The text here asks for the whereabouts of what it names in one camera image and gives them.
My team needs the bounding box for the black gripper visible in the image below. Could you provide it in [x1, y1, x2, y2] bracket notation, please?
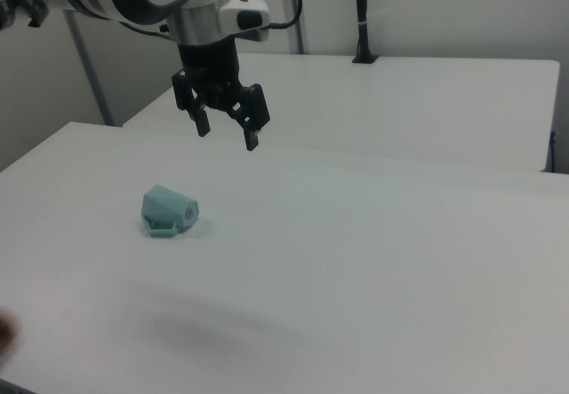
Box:
[172, 40, 272, 153]

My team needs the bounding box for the white background table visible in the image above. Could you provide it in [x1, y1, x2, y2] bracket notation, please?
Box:
[121, 52, 562, 173]

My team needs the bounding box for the black cable conduit pole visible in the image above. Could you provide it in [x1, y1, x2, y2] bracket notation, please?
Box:
[351, 0, 380, 65]

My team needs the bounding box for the teal faceted plastic cup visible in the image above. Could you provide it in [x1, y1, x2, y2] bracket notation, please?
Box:
[140, 183, 200, 238]

